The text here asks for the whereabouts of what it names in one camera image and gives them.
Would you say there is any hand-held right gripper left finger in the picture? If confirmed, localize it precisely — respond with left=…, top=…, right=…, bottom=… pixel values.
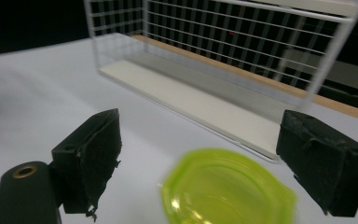
left=51, top=107, right=123, bottom=222

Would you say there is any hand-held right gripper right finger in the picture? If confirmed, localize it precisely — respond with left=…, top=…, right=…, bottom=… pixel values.
left=275, top=109, right=358, bottom=218

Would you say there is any lime green plastic cup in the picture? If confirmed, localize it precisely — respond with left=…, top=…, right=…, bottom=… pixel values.
left=160, top=147, right=297, bottom=224

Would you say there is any white wire rack shelf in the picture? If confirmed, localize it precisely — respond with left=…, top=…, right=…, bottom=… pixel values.
left=83, top=0, right=358, bottom=164

